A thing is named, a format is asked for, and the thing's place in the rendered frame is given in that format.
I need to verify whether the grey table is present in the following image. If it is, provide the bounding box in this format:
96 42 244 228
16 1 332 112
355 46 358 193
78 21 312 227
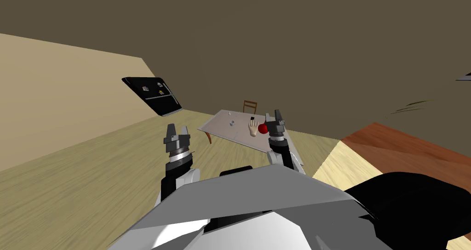
197 109 304 166

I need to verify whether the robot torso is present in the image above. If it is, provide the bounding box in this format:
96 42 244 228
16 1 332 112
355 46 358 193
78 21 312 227
106 165 400 250

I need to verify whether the brown wooden counter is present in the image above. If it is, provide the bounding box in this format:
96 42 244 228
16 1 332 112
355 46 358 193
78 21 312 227
312 121 471 193

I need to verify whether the brown wooden chair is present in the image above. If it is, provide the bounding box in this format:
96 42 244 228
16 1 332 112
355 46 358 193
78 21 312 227
242 100 258 115

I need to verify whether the black refrigerator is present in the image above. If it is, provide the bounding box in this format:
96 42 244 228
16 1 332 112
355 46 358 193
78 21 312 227
121 76 183 118

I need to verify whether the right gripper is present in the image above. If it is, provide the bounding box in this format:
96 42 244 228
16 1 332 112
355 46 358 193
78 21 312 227
265 109 286 137

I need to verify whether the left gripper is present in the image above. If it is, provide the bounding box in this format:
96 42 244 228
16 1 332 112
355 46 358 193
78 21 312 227
163 123 192 156

